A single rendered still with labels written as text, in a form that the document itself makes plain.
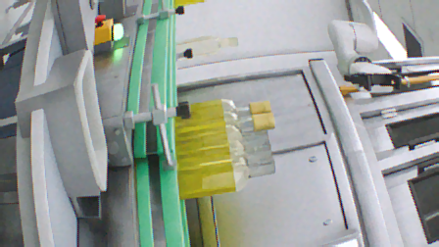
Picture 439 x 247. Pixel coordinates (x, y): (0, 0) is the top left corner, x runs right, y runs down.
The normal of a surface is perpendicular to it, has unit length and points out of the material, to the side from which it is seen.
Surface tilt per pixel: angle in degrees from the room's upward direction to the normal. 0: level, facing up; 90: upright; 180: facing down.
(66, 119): 90
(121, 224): 90
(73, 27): 90
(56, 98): 90
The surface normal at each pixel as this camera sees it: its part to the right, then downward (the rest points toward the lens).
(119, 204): -0.15, -0.88
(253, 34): 0.07, 0.46
